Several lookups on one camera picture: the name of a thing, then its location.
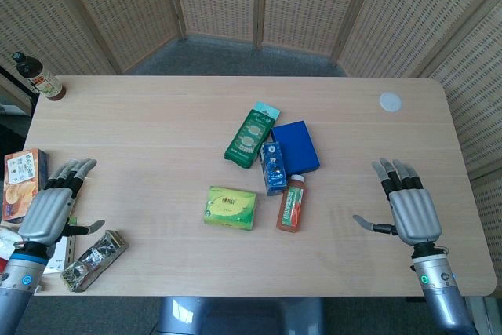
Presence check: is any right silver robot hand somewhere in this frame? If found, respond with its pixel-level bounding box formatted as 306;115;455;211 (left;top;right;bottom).
352;158;443;246

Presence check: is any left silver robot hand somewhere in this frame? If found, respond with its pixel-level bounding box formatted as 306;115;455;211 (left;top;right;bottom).
17;158;106;249

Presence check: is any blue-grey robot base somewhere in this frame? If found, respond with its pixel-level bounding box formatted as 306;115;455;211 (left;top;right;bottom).
156;296;326;335

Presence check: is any yellow-green tissue pack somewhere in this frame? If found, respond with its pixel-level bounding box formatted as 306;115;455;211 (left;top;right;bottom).
202;185;259;231

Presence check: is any orange snack box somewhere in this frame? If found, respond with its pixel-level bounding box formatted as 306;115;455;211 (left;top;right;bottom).
2;147;50;222

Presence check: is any white small box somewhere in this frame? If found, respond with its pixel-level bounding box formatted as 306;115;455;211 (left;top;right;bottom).
42;217;79;275

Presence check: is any white crumpled package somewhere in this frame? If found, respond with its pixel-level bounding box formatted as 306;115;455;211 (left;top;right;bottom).
0;224;24;262

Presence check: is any shiny foil snack bag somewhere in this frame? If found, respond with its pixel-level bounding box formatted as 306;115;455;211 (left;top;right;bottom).
60;229;129;293

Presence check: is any red juice bottle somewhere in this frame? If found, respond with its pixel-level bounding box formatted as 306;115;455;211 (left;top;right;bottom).
275;174;308;233

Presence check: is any dark sauce bottle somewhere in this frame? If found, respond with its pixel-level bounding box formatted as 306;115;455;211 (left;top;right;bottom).
11;50;66;101

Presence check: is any blue rectangular box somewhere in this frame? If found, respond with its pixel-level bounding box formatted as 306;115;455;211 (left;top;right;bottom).
271;119;322;174

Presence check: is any blue drink carton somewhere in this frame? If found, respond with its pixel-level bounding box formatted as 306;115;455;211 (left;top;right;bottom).
260;141;288;197

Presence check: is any green rectangular snack package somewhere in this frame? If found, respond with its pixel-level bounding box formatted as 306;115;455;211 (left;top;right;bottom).
224;101;281;170

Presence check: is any woven folding screen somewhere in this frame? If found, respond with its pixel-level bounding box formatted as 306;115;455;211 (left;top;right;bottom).
0;0;502;242

